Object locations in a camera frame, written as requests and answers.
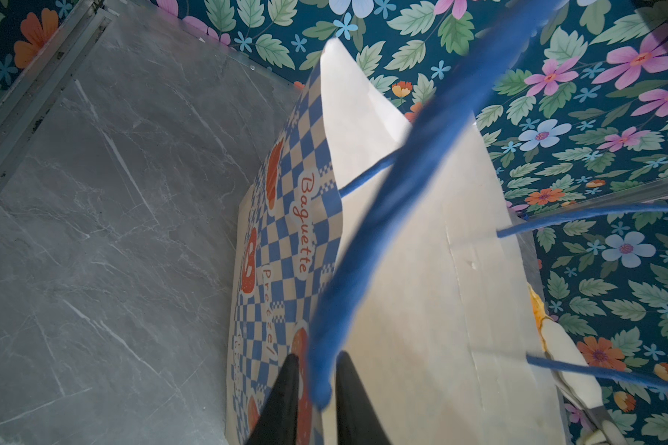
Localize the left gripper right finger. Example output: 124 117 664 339
335 352 391 445

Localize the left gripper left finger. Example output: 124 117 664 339
246 354 300 445

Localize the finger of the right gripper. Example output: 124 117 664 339
539 317 628 444

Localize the ring donut fake bread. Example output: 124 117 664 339
528 284 549 352

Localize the blue checkered paper bag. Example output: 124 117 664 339
223 0 668 445

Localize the aluminium cage frame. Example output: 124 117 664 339
0 0 668 224

